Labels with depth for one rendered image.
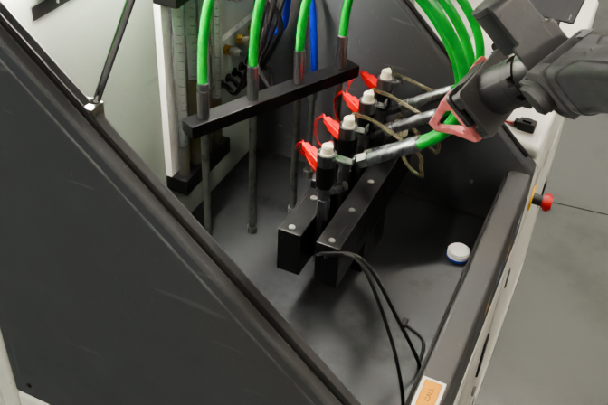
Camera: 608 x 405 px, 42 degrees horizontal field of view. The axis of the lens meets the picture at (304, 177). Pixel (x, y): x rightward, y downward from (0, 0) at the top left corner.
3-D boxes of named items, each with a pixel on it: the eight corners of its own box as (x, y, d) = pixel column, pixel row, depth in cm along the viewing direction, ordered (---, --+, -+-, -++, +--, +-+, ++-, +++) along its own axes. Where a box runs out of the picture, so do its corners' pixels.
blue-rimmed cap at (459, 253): (466, 267, 133) (467, 260, 132) (442, 259, 134) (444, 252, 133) (472, 252, 136) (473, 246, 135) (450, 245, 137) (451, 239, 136)
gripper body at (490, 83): (447, 98, 91) (490, 78, 84) (489, 51, 96) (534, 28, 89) (480, 142, 92) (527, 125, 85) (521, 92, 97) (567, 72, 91)
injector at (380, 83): (389, 189, 139) (403, 86, 126) (363, 181, 140) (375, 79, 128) (394, 181, 141) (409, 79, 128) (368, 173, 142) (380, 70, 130)
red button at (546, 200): (546, 221, 152) (552, 201, 149) (525, 215, 153) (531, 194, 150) (551, 206, 156) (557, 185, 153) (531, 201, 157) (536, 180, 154)
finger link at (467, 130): (406, 116, 98) (455, 93, 90) (436, 83, 101) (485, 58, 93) (440, 157, 99) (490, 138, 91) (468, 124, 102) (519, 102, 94)
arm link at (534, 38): (550, 118, 77) (622, 61, 76) (479, 27, 75) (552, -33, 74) (515, 105, 89) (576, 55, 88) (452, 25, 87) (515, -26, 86)
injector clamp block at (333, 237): (333, 321, 122) (339, 249, 113) (275, 299, 125) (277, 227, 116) (404, 199, 147) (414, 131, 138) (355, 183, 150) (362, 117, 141)
